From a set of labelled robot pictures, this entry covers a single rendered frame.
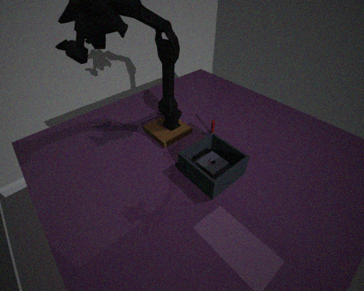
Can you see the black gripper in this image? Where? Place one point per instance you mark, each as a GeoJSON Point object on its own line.
{"type": "Point", "coordinates": [85, 28]}

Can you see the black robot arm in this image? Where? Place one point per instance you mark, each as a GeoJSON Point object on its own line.
{"type": "Point", "coordinates": [106, 17]}

